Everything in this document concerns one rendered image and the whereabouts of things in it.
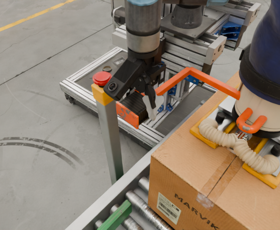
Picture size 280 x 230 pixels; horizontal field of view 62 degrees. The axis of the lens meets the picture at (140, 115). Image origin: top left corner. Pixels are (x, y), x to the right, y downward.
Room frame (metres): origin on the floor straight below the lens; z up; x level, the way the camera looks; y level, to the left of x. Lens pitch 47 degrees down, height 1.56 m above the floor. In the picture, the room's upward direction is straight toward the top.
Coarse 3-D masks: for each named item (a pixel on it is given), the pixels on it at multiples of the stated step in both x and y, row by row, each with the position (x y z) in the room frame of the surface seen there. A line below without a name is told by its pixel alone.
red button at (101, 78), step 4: (100, 72) 0.70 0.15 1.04; (104, 72) 0.70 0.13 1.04; (96, 76) 0.67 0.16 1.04; (100, 76) 0.67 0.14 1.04; (104, 76) 0.67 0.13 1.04; (108, 76) 0.67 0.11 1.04; (96, 80) 0.65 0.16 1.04; (100, 80) 0.65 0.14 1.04; (104, 80) 0.65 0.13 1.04; (108, 80) 0.66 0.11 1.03; (96, 84) 0.64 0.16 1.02; (100, 84) 0.64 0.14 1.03; (104, 84) 0.64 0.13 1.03
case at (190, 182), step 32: (224, 96) 0.66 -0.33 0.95; (160, 160) 0.38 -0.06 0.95; (192, 160) 0.38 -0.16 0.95; (224, 160) 0.38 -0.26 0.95; (160, 192) 0.36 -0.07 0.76; (192, 192) 0.29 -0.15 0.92; (224, 192) 0.28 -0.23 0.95; (256, 192) 0.28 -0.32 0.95; (192, 224) 0.26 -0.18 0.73; (224, 224) 0.21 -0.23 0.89; (256, 224) 0.19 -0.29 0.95
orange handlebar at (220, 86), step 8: (184, 72) 0.63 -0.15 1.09; (192, 72) 0.63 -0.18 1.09; (200, 72) 0.63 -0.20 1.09; (168, 80) 0.59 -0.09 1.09; (176, 80) 0.59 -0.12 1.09; (208, 80) 0.59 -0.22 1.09; (216, 80) 0.59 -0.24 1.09; (160, 88) 0.55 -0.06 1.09; (168, 88) 0.56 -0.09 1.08; (216, 88) 0.57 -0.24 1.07; (224, 88) 0.55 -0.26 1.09; (232, 88) 0.55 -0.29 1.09; (232, 96) 0.53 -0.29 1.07; (248, 112) 0.44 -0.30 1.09; (240, 120) 0.41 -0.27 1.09; (256, 120) 0.42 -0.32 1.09; (264, 120) 0.42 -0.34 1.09; (240, 128) 0.40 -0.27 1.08; (248, 128) 0.39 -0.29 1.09; (256, 128) 0.39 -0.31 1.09
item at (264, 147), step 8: (264, 144) 0.42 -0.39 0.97; (272, 144) 0.42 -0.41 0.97; (256, 152) 0.39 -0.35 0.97; (264, 152) 0.39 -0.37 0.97; (272, 152) 0.38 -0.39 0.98; (248, 168) 0.34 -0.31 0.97; (256, 176) 0.32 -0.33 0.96; (264, 176) 0.31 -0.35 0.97; (272, 176) 0.31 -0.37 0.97; (272, 184) 0.29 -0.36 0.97
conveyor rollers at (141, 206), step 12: (144, 180) 0.51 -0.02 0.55; (132, 192) 0.46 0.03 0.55; (132, 204) 0.41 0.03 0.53; (144, 204) 0.40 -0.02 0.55; (144, 216) 0.36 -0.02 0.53; (156, 216) 0.35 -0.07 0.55; (96, 228) 0.31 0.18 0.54; (132, 228) 0.30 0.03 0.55; (156, 228) 0.31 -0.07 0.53; (168, 228) 0.30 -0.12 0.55
